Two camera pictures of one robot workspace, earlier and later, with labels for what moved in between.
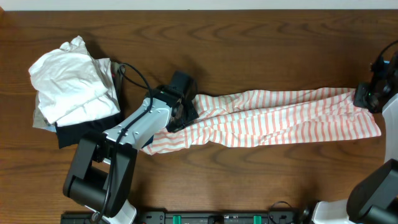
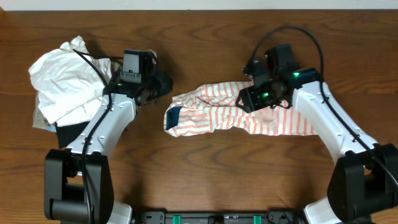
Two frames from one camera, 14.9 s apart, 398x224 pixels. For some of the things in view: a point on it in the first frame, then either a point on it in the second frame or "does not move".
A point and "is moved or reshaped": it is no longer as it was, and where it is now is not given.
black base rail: [193, 218] does not move
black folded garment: [69, 134] does not move
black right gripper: [360, 99] → [250, 101]
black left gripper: [193, 115] → [164, 86]
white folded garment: [73, 87] does not move
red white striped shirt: [279, 117] is moved or reshaped
